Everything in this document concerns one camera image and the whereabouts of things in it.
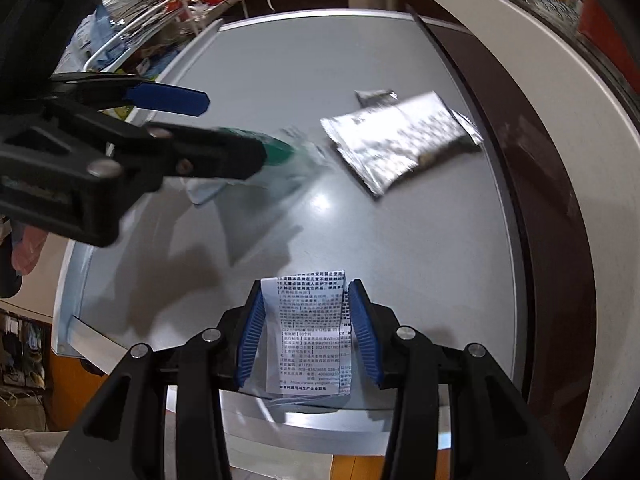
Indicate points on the person left hand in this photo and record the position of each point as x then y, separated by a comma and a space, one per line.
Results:
28, 243

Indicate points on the white wire rack cart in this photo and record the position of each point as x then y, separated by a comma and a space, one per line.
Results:
119, 30

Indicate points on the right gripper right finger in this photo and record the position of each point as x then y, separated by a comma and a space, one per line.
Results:
365, 325

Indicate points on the small torn foil piece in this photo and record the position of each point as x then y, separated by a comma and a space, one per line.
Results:
376, 98

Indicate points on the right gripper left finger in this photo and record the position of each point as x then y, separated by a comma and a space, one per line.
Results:
254, 315

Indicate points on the white printed receipt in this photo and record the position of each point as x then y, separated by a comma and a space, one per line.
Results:
301, 346

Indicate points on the silver foil packet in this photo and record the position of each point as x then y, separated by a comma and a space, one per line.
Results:
384, 144

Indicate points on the clear green zip bag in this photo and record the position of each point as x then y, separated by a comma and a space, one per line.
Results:
292, 161

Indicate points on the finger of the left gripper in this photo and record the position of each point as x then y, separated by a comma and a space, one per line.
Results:
102, 91
187, 151

